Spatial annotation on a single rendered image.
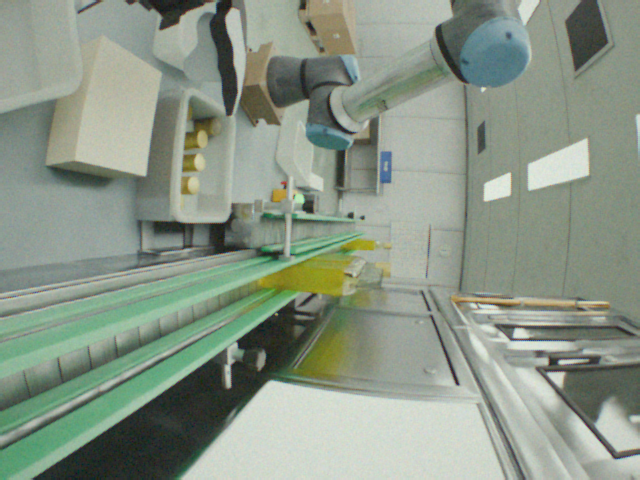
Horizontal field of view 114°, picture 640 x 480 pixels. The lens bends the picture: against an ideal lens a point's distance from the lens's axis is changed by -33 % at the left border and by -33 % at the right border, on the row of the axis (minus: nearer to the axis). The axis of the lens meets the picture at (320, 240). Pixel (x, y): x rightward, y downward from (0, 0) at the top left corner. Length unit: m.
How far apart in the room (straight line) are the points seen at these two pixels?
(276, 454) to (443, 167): 6.58
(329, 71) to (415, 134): 6.10
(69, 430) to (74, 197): 0.31
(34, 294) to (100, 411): 0.11
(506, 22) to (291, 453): 0.62
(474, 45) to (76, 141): 0.53
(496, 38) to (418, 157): 6.28
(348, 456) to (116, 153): 0.45
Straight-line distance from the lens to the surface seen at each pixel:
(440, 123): 6.99
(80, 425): 0.28
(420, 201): 6.60
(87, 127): 0.41
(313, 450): 0.37
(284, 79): 0.83
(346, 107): 0.68
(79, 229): 0.49
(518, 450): 0.44
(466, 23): 0.53
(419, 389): 0.50
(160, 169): 0.52
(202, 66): 0.29
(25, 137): 0.45
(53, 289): 0.33
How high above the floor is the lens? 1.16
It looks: 13 degrees down
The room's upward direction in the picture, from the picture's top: 94 degrees clockwise
